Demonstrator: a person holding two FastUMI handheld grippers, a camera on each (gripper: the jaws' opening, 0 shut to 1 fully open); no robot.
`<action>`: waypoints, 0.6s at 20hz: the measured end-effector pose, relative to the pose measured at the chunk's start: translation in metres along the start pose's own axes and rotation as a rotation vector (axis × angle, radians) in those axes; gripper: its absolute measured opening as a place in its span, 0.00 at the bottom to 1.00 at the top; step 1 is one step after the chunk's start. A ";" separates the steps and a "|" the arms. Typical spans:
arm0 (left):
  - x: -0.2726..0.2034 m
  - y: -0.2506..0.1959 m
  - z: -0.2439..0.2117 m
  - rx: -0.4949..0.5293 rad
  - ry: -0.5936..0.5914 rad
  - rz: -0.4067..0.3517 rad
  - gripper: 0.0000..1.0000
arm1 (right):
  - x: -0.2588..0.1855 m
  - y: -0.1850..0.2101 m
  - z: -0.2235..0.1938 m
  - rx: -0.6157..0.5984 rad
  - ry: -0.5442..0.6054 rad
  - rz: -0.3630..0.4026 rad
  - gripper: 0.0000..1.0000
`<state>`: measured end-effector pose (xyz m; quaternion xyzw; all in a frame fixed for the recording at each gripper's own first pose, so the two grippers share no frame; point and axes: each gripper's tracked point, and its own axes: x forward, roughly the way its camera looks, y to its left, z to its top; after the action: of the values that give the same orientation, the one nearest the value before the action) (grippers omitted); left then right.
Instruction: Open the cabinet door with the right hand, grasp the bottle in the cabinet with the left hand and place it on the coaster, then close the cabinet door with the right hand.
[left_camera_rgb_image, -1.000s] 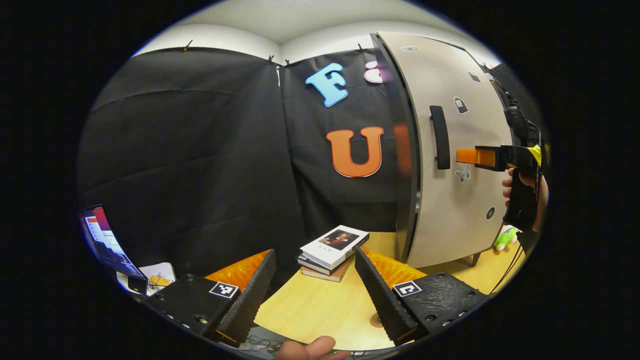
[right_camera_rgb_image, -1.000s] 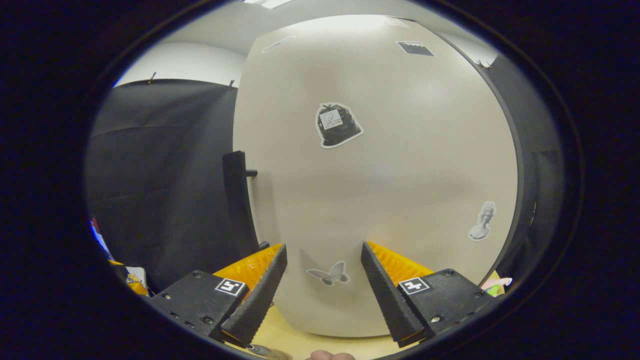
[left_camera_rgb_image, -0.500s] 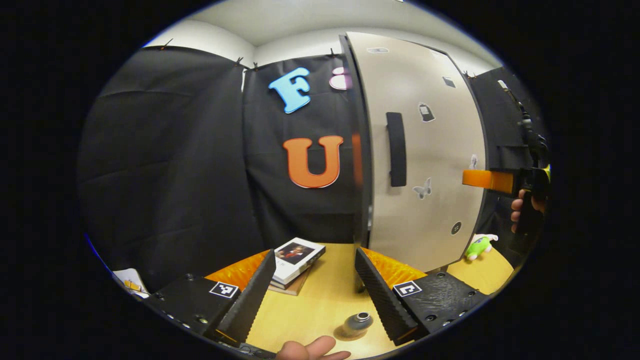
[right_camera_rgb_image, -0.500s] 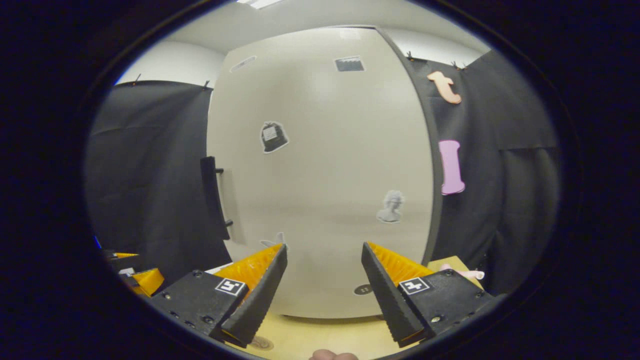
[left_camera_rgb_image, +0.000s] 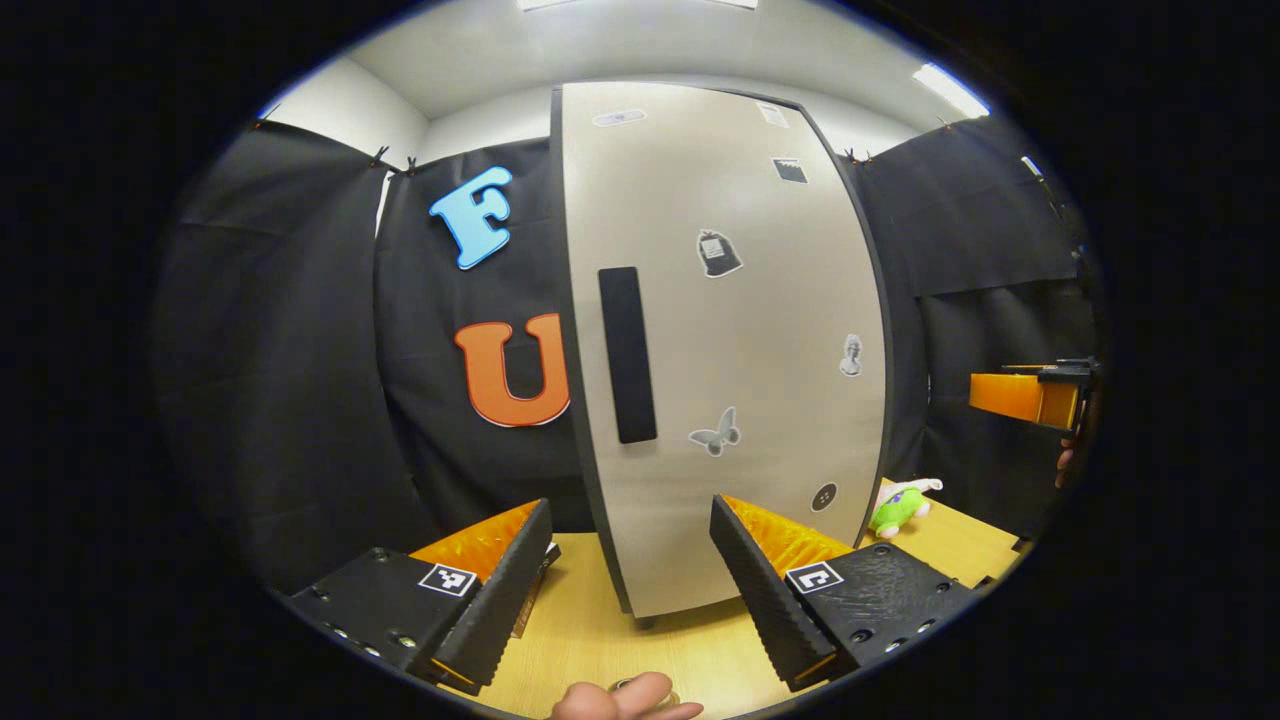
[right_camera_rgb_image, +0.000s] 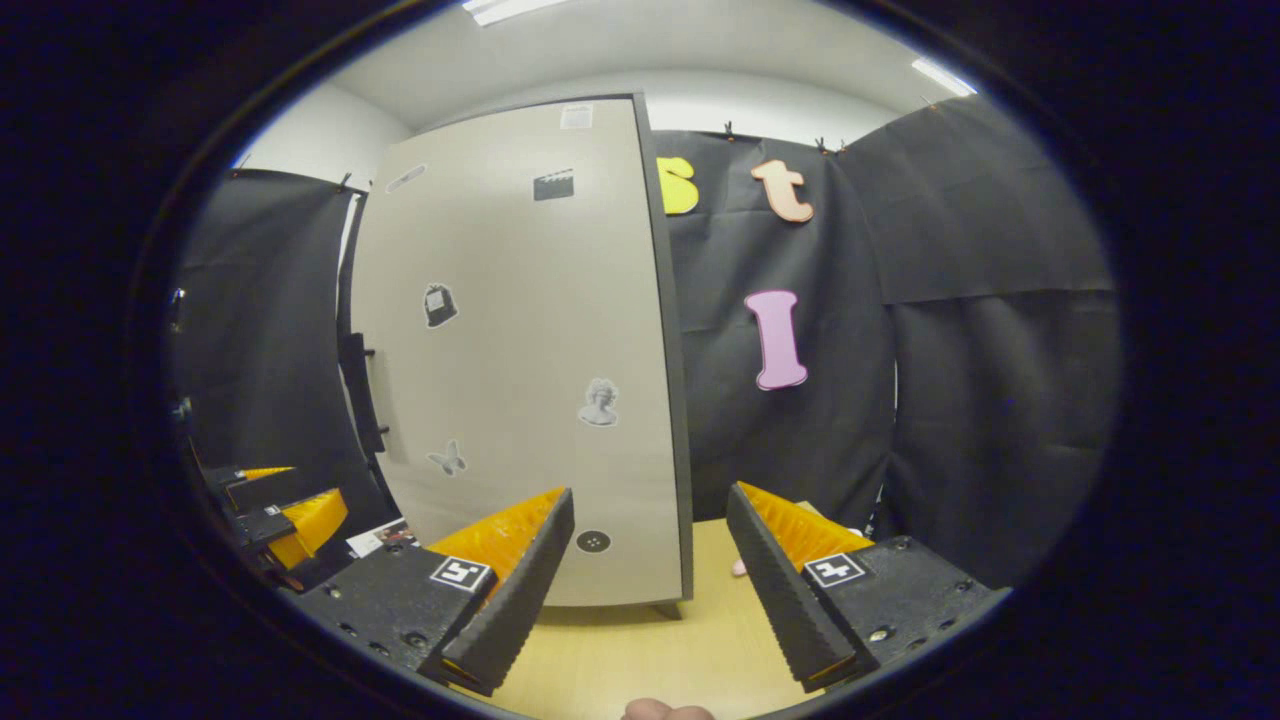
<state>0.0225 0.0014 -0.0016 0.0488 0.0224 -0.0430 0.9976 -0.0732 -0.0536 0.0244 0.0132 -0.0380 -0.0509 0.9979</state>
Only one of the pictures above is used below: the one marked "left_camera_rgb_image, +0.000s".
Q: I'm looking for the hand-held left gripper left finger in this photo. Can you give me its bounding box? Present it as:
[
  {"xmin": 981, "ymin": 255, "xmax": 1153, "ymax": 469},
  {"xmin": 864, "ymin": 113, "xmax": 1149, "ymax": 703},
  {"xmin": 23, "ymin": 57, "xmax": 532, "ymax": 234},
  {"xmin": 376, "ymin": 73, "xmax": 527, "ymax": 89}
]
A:
[{"xmin": 285, "ymin": 498, "xmax": 554, "ymax": 696}]

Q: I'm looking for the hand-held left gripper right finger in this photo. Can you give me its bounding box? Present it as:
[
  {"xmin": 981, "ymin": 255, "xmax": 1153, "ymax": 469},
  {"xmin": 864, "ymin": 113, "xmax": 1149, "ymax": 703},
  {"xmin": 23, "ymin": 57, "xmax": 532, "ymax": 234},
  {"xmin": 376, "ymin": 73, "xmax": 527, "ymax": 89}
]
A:
[{"xmin": 710, "ymin": 493, "xmax": 981, "ymax": 694}]

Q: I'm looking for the dark grey cabinet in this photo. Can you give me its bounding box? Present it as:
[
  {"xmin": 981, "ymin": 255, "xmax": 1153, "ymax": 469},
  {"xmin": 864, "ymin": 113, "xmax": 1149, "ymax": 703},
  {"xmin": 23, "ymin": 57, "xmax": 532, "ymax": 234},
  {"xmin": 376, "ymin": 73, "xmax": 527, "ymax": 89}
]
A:
[{"xmin": 548, "ymin": 80, "xmax": 898, "ymax": 631}]

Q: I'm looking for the grey bottle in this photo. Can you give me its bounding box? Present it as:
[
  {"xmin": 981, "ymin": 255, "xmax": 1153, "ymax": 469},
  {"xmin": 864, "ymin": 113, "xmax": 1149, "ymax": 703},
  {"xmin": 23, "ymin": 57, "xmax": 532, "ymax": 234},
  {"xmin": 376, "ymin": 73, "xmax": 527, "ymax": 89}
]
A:
[{"xmin": 610, "ymin": 677, "xmax": 682, "ymax": 707}]

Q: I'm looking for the light grey cabinet door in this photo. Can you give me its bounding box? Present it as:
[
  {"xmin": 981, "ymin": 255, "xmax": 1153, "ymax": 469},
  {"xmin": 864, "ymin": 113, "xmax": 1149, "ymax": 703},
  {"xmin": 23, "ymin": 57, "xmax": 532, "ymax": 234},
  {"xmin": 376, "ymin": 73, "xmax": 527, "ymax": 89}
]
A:
[{"xmin": 555, "ymin": 80, "xmax": 889, "ymax": 621}]

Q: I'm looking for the black cabinet door handle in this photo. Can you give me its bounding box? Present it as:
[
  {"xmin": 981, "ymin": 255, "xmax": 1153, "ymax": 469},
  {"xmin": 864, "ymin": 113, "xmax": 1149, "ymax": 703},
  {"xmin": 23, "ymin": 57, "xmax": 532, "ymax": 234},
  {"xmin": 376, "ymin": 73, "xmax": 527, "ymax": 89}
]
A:
[{"xmin": 598, "ymin": 266, "xmax": 659, "ymax": 445}]

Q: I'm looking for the green and pink plush toy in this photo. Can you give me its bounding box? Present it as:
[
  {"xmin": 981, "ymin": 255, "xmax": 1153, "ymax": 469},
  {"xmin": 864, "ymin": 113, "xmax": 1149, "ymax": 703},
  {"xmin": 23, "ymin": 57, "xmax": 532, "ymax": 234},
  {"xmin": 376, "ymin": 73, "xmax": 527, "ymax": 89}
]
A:
[{"xmin": 868, "ymin": 477, "xmax": 944, "ymax": 541}]

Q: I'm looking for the ceiling light panel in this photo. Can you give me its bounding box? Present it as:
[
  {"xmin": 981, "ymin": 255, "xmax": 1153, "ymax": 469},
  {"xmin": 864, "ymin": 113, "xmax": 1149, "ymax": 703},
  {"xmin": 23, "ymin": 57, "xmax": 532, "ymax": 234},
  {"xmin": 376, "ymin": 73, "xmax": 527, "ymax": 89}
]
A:
[{"xmin": 911, "ymin": 62, "xmax": 992, "ymax": 120}]

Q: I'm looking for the black backdrop cloth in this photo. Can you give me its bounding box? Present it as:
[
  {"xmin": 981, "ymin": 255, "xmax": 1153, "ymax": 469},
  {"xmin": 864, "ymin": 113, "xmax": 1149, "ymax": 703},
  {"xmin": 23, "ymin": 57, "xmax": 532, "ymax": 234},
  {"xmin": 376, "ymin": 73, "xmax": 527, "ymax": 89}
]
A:
[{"xmin": 155, "ymin": 112, "xmax": 1106, "ymax": 593}]

